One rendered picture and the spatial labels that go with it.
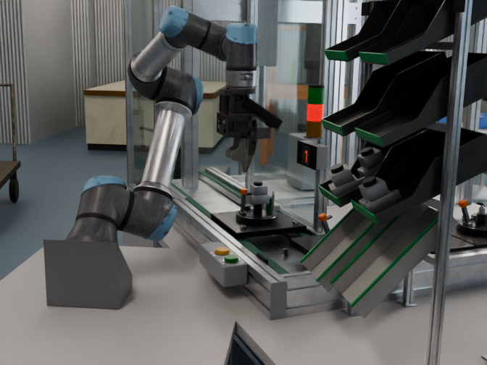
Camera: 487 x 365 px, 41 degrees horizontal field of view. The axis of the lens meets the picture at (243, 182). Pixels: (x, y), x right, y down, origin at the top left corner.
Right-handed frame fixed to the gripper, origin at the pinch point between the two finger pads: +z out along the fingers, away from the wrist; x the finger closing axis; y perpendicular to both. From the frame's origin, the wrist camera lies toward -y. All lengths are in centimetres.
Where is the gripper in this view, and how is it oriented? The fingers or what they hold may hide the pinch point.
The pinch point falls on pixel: (247, 166)
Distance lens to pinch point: 165.9
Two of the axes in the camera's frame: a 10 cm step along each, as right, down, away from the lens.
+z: -0.2, 9.7, 2.2
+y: -9.3, 0.7, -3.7
